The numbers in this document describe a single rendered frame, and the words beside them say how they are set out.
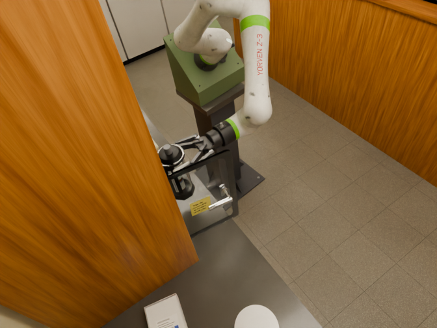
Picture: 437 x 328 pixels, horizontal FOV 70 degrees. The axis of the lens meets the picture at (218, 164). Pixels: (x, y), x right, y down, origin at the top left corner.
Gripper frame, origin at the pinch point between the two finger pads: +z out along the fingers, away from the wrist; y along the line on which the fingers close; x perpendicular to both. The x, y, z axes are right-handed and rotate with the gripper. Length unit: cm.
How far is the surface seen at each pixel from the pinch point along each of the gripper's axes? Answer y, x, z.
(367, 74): -38, 63, -176
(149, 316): 34, 25, 34
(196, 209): 19.5, 6.1, 2.6
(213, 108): -48, 30, -46
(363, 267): 52, 123, -84
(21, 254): 26, -27, 46
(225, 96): -51, 29, -57
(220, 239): 23.3, 28.8, -2.2
